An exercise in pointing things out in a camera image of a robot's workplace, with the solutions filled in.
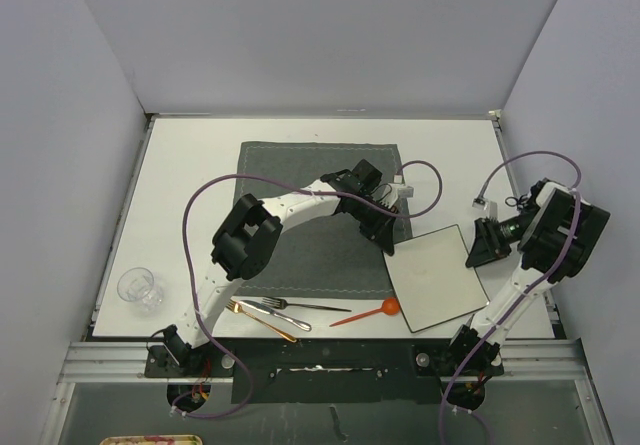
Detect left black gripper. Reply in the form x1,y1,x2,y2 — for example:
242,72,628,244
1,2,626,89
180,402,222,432
349,192,398,254

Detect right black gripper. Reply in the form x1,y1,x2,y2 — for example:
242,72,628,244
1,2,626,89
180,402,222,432
466,208,536,269

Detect white square plate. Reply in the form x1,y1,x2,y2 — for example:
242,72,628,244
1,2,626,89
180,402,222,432
384,225,489,333

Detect dark grey cloth placemat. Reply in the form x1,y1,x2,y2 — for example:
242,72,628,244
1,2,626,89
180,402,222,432
234,141,402,300

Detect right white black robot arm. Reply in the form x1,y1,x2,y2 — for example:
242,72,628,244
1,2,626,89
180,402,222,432
445,179,611,374

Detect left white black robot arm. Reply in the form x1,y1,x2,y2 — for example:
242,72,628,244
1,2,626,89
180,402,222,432
163,160,413,376

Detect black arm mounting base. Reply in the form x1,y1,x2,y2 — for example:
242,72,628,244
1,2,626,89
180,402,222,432
143,337,503,406

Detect orange plastic spoon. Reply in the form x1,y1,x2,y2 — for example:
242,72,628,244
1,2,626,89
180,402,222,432
330,297,401,327

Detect silver table knife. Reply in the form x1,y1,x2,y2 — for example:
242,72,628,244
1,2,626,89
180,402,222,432
239,300,312,332

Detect gold fork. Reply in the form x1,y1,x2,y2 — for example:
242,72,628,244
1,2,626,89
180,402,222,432
226,300,297,343

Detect clear plastic cup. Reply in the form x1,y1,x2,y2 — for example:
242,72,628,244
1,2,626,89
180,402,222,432
117,267,164,315

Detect floral tray edge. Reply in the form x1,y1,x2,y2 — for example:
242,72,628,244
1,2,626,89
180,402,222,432
100,434,203,445

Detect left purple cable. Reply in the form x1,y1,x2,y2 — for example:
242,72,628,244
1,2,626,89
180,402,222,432
172,160,445,421

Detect dark handled silver fork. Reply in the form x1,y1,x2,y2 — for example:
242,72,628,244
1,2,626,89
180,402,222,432
262,297,351,313

